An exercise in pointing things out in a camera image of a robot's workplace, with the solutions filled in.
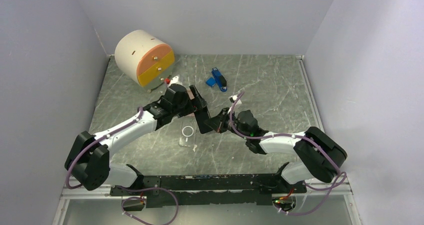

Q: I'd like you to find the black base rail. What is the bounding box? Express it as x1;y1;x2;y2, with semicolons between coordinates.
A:
110;172;307;208

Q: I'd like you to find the clear transparent phone case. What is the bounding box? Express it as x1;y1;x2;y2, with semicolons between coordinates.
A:
178;116;197;149

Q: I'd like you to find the round cream drawer cabinet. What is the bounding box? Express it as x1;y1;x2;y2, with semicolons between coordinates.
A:
114;29;175;92

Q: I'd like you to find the blue USB stick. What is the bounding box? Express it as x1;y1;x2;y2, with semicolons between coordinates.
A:
205;77;217;87

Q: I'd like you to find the pink phone case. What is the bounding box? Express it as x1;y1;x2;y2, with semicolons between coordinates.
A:
186;90;195;101

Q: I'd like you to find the blue and black gadget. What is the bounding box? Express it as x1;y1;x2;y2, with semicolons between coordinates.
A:
211;67;227;92

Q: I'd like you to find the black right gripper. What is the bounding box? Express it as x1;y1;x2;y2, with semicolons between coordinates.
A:
204;107;249;141

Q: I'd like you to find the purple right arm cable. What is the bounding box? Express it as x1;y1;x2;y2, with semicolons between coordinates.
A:
228;90;348;217

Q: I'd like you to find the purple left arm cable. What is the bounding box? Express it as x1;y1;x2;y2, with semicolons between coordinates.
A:
65;106;180;225

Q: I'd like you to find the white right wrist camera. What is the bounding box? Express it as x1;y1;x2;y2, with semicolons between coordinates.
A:
228;92;244;106

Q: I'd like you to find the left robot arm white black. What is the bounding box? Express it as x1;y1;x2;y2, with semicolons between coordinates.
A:
64;84;211;195

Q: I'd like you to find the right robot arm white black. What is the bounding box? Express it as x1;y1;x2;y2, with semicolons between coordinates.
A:
203;107;348;193

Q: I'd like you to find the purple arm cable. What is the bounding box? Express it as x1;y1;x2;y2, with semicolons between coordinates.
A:
65;106;180;225
228;90;348;217

